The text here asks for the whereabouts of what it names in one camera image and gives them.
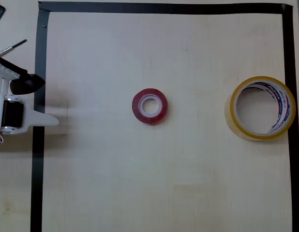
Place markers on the thin metal screwdriver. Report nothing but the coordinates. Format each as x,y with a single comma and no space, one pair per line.
11,47

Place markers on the small red tape roll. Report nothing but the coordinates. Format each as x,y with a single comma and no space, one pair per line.
139,106

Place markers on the large clear yellow tape roll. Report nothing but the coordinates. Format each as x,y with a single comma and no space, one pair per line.
258,135

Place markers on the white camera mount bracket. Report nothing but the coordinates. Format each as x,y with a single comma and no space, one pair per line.
2,72

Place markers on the black webcam on gripper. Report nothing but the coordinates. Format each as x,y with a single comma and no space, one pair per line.
28,83

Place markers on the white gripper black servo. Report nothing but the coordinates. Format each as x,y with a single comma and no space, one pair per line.
12,115

